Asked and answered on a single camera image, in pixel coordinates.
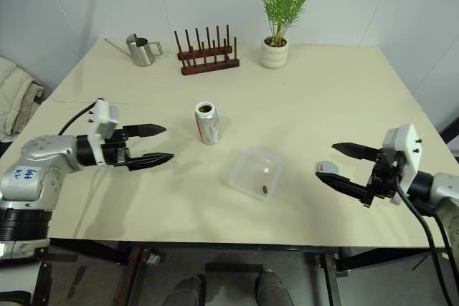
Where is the silver can red label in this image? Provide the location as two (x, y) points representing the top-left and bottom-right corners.
(194, 101), (220, 145)

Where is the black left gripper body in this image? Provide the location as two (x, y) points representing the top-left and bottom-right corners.
(102, 128), (132, 169)

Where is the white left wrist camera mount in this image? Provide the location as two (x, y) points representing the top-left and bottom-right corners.
(87, 97), (119, 166)

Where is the black metal table frame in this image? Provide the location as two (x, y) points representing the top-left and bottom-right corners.
(46, 237), (449, 306)

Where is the dark wooden peg rack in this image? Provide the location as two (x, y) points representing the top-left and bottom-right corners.
(174, 24), (240, 76)

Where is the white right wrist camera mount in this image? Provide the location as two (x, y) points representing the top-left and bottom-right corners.
(382, 123), (423, 206)

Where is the green fern plant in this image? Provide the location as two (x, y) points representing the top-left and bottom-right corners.
(263, 0), (333, 46)

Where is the white ribbed plant pot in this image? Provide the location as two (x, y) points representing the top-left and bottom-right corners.
(260, 36), (289, 70)

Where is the beige crumpled cloth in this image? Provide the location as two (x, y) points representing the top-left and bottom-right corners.
(0, 57), (46, 142)

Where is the dark rounded shape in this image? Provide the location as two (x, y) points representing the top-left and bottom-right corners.
(255, 269), (293, 306)
(171, 274), (207, 306)

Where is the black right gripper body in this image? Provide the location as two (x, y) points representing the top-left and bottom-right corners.
(360, 148), (402, 209)

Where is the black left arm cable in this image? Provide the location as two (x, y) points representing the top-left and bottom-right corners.
(58, 102), (96, 136)

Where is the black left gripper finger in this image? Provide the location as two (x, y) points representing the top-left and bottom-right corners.
(123, 123), (168, 139)
(126, 153), (176, 172)

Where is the clear plastic container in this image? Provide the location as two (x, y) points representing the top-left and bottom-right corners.
(228, 147), (286, 201)

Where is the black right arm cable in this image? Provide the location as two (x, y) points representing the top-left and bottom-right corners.
(392, 173), (459, 306)

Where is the small white red object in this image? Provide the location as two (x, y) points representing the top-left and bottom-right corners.
(315, 161), (341, 178)

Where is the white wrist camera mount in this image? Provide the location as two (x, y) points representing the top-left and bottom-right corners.
(382, 123), (423, 206)
(87, 97), (119, 166)

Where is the black tape strip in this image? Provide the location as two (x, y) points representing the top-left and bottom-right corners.
(67, 266), (88, 300)

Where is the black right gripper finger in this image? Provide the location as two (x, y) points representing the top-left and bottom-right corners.
(331, 142), (382, 162)
(315, 172), (371, 202)

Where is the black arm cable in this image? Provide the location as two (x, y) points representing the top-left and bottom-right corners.
(392, 173), (459, 306)
(58, 102), (96, 136)

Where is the stainless steel watering can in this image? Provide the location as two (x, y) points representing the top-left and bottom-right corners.
(103, 33), (166, 67)

